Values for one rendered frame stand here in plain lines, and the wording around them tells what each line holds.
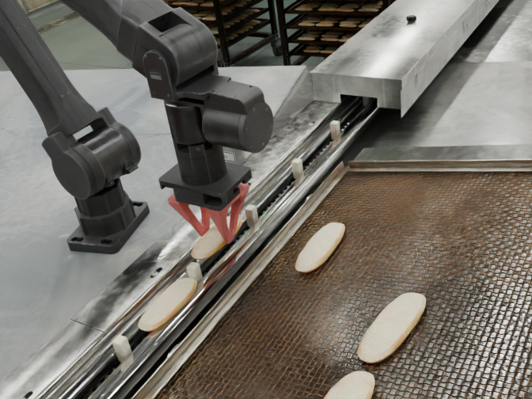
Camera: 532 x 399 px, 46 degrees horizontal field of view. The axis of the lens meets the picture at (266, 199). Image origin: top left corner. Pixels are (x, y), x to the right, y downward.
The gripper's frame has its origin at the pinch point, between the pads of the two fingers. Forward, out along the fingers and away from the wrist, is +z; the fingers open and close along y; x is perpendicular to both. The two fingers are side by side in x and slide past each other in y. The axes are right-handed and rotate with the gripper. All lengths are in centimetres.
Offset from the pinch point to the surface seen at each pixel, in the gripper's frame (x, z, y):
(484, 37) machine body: 96, 7, 10
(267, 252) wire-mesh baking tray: -2.6, -1.3, 9.5
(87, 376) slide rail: -24.2, 3.1, -1.5
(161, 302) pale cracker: -12.2, 2.1, -0.3
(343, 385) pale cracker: -20.2, -5.1, 27.8
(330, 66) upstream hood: 48.6, -3.7, -6.3
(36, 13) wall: 324, 88, -438
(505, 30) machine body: 102, 7, 14
